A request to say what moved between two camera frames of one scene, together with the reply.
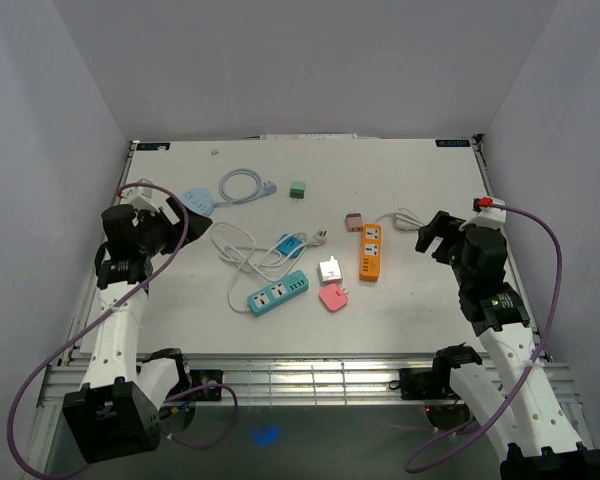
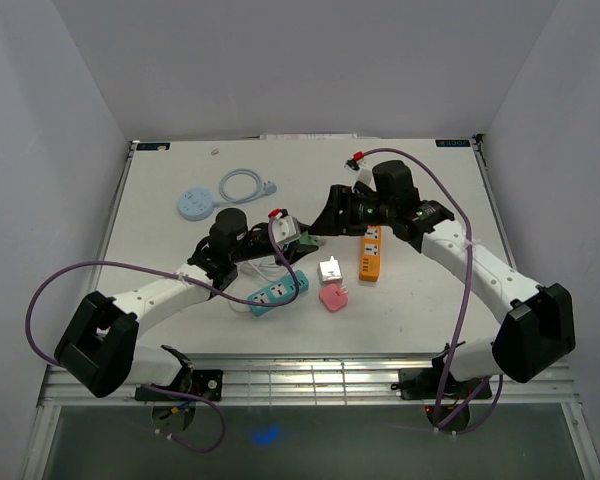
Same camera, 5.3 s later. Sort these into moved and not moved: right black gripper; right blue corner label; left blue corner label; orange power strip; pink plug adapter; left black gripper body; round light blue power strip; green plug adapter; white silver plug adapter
Moved: green plug adapter; left black gripper body; right black gripper
Not moved: white silver plug adapter; orange power strip; pink plug adapter; left blue corner label; round light blue power strip; right blue corner label
